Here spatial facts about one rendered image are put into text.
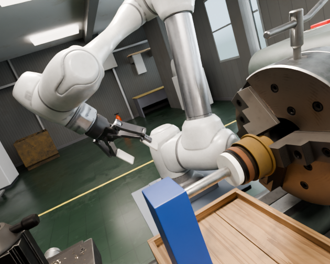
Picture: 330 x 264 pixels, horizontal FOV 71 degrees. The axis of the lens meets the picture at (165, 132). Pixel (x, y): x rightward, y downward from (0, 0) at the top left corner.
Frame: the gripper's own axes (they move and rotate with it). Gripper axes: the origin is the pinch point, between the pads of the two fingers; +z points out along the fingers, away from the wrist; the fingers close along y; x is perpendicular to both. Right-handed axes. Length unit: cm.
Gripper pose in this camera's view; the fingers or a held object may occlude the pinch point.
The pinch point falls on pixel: (142, 153)
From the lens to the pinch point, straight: 80.0
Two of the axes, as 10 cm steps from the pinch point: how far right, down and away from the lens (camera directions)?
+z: 7.3, 4.9, 4.8
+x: 1.0, -7.7, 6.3
